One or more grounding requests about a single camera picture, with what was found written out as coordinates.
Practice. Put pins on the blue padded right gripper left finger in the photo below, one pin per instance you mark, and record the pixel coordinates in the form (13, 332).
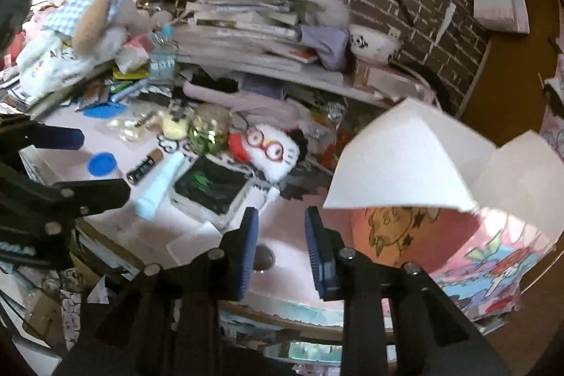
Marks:
(239, 246)

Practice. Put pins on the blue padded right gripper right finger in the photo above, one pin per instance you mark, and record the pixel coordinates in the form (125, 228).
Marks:
(323, 247)

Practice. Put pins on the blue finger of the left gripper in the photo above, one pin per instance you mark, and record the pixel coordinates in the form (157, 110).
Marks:
(18, 133)

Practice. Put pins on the white roll with blue cap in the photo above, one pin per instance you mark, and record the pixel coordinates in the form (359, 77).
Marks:
(103, 166)

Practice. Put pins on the light blue cream tube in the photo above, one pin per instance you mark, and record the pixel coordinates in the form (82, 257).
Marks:
(148, 203)

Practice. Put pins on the white plush with red glasses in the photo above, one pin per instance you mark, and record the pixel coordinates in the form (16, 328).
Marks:
(269, 150)

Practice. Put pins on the black gold battery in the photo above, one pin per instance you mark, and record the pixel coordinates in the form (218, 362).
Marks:
(139, 172)

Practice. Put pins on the blue flat plastic piece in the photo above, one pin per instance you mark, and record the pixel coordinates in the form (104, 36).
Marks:
(105, 111)

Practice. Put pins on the black scrunchie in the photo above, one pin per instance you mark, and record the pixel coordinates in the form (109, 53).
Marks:
(301, 141)

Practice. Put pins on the green glass jar gold lid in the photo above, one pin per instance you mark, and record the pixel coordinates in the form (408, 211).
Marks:
(209, 129)

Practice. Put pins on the yellow sponge puff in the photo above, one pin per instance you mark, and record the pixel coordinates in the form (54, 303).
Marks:
(175, 126)

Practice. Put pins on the brown eared plush dog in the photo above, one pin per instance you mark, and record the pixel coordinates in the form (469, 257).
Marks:
(82, 24)

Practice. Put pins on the pink hair brush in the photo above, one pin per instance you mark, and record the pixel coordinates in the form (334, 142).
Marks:
(257, 108)

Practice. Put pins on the clear water bottle blue label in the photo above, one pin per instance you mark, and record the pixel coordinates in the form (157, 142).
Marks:
(163, 58)

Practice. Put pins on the white shelf board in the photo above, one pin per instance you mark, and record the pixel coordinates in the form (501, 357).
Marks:
(311, 76)

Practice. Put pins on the brown silver box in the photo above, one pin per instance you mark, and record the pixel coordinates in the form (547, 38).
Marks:
(391, 84)

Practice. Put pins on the purple cloth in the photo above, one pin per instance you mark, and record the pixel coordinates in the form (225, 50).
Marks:
(330, 43)

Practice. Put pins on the panda print ceramic bowl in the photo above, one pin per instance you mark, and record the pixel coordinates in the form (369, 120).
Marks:
(372, 46)

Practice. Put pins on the stack of books and papers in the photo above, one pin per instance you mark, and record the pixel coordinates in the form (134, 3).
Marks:
(244, 33)

